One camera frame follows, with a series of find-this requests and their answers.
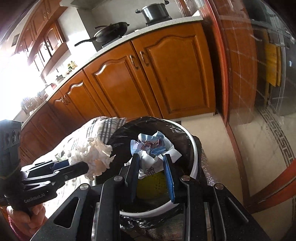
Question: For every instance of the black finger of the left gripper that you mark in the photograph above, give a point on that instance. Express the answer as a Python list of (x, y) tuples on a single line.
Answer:
[(69, 172)]

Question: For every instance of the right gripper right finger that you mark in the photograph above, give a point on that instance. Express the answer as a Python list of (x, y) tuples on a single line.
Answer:
[(177, 189)]

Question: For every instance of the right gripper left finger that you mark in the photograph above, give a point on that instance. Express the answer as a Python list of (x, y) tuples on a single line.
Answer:
[(116, 192)]

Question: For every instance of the yellow foam fruit net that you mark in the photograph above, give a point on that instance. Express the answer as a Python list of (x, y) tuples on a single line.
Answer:
[(152, 186)]

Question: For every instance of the white tissue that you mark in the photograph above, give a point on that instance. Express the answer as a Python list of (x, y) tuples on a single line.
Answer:
[(95, 153)]

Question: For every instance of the white blue paper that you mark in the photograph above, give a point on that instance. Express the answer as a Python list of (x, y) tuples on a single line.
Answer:
[(152, 151)]

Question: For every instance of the white round trash bin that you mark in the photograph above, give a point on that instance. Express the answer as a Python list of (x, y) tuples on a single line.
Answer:
[(182, 140)]

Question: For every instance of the white kitchen countertop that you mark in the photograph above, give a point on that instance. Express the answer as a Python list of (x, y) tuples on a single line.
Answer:
[(125, 38)]

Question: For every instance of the wooden lower kitchen cabinets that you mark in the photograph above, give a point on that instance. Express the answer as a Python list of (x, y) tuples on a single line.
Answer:
[(165, 73)]

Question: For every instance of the wooden kitchen cabinets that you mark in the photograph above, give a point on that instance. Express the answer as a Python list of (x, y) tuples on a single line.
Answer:
[(165, 73), (42, 40)]

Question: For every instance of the wooden upper kitchen cabinets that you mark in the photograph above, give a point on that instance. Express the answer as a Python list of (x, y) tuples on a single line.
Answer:
[(42, 40)]

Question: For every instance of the person's left hand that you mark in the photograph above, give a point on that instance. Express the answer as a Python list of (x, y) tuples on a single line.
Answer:
[(26, 225)]

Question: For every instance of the plaid checkered tablecloth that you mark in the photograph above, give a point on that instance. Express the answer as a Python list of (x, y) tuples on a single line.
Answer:
[(100, 127)]

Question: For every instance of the condiment bottles on counter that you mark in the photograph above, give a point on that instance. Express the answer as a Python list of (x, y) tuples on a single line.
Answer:
[(71, 66)]

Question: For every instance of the black wok pan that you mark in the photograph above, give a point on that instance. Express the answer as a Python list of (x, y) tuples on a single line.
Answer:
[(106, 34)]

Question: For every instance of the steel cooking pot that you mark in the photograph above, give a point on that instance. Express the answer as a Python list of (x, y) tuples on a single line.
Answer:
[(155, 13)]

